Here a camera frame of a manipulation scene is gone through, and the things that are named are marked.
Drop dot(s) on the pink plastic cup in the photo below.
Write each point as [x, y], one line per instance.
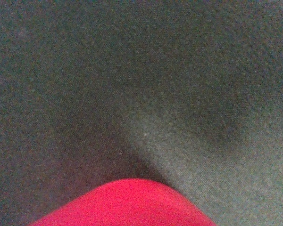
[128, 202]

